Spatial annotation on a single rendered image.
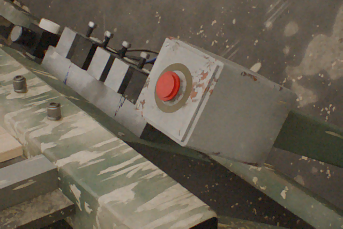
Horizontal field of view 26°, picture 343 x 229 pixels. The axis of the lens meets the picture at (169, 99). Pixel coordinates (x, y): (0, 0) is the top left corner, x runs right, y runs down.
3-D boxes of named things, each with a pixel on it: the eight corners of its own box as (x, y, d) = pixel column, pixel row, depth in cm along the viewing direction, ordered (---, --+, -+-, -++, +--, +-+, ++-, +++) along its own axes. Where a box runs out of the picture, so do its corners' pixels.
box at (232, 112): (302, 95, 103) (222, 62, 91) (265, 170, 105) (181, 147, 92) (246, 67, 112) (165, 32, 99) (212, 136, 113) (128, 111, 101)
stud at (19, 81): (29, 91, 134) (28, 77, 133) (17, 95, 133) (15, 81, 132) (23, 87, 136) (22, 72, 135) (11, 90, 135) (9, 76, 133)
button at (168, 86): (192, 80, 95) (180, 76, 93) (178, 108, 95) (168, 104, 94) (173, 70, 97) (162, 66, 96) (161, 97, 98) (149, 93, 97)
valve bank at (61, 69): (245, 96, 134) (154, 61, 118) (211, 164, 136) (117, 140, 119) (102, 16, 170) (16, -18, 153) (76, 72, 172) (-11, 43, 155)
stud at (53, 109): (64, 119, 125) (62, 104, 124) (51, 124, 124) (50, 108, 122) (57, 113, 127) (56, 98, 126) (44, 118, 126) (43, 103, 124)
